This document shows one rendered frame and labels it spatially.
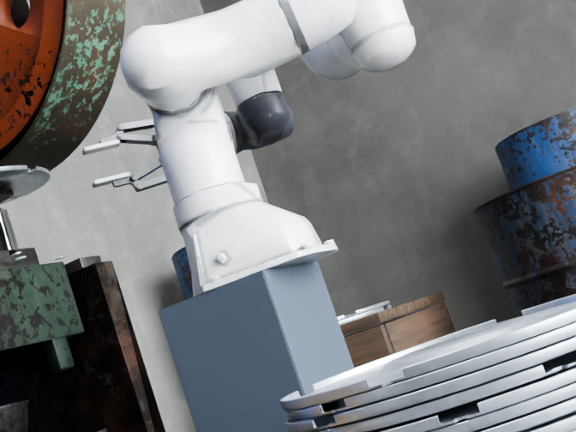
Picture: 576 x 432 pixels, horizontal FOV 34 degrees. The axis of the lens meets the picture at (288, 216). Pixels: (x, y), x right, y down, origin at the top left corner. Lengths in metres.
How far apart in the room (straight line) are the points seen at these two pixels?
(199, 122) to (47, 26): 0.77
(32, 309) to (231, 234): 0.60
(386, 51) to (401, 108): 3.44
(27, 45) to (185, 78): 0.92
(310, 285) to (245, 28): 0.38
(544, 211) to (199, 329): 0.71
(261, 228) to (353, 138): 3.72
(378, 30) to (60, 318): 0.83
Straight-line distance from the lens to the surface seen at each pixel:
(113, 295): 1.87
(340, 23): 1.40
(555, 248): 1.73
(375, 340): 1.61
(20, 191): 1.83
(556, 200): 1.72
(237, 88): 1.79
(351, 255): 5.02
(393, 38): 1.44
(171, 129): 1.42
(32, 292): 1.81
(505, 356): 0.60
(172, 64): 1.32
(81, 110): 2.13
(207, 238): 1.31
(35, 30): 2.19
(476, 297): 4.77
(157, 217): 4.44
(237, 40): 1.37
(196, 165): 1.34
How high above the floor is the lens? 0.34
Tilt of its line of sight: 8 degrees up
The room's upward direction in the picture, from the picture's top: 19 degrees counter-clockwise
